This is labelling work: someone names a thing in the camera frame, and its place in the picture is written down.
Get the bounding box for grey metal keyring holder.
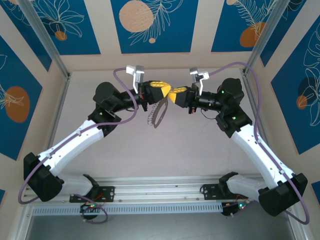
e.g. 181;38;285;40
146;96;169;130

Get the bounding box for black controller board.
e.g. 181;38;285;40
79;202;102;214
221;201;249;218

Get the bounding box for aluminium table side rail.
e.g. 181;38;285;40
41;72;73;161
239;69;268;146

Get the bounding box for thin black gripper wire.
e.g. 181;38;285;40
201;110;219;121

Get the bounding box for aluminium frame post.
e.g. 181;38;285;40
17;0;71;80
243;0;296;76

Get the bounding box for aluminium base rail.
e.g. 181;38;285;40
23;176;294;205

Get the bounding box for white slotted cable duct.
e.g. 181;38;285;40
32;202;223;215

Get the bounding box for aluminium frame leg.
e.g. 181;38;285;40
283;207;309;240
13;203;35;240

